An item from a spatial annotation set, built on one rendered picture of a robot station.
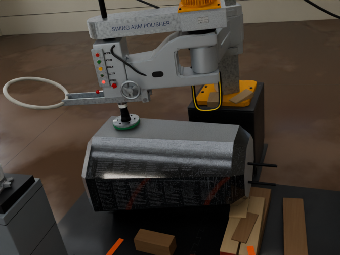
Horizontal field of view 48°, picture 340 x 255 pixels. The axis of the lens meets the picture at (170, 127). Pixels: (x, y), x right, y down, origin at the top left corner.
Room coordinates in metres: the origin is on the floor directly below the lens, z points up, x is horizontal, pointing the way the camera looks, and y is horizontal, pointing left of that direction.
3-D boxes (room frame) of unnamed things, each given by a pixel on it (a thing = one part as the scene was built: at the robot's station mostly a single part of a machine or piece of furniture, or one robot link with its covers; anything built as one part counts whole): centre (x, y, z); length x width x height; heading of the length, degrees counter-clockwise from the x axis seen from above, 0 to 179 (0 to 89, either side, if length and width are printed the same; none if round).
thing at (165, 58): (2.63, -0.05, 1.30); 0.74 x 0.23 x 0.49; 82
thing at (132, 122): (2.70, 0.34, 0.87); 0.22 x 0.22 x 0.04
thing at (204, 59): (2.61, -0.31, 1.34); 0.19 x 0.19 x 0.20
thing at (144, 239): (2.14, 0.24, 0.07); 0.30 x 0.12 x 0.12; 64
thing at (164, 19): (2.65, -0.01, 1.62); 0.96 x 0.25 x 0.17; 82
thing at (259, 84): (3.20, -0.57, 0.37); 0.66 x 0.66 x 0.74; 66
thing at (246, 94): (2.98, -0.66, 0.80); 0.20 x 0.10 x 0.05; 117
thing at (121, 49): (2.69, 0.26, 1.32); 0.36 x 0.22 x 0.45; 82
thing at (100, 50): (2.60, 0.42, 1.37); 0.08 x 0.03 x 0.28; 82
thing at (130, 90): (2.56, 0.24, 1.20); 0.15 x 0.10 x 0.15; 82
